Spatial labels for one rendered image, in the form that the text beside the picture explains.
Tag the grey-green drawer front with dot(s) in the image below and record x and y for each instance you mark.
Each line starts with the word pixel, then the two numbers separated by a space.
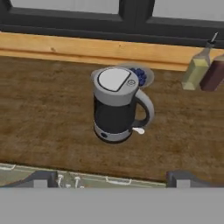
pixel 96 180

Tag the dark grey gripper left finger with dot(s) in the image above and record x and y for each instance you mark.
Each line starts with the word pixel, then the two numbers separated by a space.
pixel 43 179

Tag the dark red bottle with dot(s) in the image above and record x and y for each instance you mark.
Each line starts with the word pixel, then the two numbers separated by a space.
pixel 212 74

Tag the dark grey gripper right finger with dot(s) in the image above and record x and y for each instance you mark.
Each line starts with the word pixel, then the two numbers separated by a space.
pixel 180 179

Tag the black window frame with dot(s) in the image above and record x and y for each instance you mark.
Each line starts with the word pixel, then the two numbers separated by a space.
pixel 116 22

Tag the yellow oil bottle with spout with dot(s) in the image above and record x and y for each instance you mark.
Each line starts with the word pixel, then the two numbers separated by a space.
pixel 197 68

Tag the grey and black electric kettle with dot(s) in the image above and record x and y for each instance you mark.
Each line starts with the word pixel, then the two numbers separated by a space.
pixel 116 105

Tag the grey bowl of blueberries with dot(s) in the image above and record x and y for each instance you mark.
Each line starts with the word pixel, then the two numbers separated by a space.
pixel 143 76

